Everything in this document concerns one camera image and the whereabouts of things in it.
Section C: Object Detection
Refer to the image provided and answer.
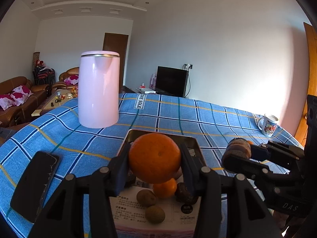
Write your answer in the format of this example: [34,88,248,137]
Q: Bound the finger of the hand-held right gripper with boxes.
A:
[221,153,291,180]
[250,141,306,166]

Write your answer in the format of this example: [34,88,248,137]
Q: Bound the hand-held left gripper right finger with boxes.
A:
[180,142,283,238]

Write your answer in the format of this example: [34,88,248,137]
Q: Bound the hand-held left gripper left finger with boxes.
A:
[32,141,135,238]

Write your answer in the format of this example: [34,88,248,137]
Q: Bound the dark brown passion fruit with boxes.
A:
[175,182,199,204]
[125,171,136,189]

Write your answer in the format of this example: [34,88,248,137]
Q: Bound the small orange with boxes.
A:
[153,178,177,199]

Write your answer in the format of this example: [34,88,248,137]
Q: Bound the large orange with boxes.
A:
[128,132,182,184]

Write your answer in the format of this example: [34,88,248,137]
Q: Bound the brown kiwi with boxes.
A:
[137,189,158,207]
[145,205,165,224]

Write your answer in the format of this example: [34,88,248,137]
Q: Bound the rectangular metal tin box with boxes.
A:
[113,129,207,238]

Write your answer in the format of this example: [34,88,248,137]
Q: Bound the white printed mug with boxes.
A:
[258,113,279,137]

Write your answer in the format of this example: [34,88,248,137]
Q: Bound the blue plaid tablecloth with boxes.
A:
[0,93,305,238]

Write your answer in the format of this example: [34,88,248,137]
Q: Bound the light wooden door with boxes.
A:
[295,22,317,147]

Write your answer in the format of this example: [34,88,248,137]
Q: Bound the low television stand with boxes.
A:
[135,87,159,96]

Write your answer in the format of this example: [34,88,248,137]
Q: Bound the pink electric kettle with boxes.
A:
[78,51,120,129]

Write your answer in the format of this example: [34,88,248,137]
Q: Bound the black smartphone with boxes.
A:
[10,151,60,224]

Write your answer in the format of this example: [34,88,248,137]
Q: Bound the black television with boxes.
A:
[156,66,188,98]

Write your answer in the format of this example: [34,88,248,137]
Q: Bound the wooden coffee table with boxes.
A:
[31,89,78,116]

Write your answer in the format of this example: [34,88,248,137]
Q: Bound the dark brown room door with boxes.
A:
[103,33,129,87]

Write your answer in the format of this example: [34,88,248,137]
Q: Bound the brown leather armchair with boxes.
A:
[58,67,80,90]

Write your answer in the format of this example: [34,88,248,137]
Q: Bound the brown leather sofa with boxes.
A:
[0,76,51,127]

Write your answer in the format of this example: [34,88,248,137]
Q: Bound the dark chairs with clothes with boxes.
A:
[33,59,55,86]

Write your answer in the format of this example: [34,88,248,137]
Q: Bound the black power cable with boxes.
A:
[186,69,192,97]

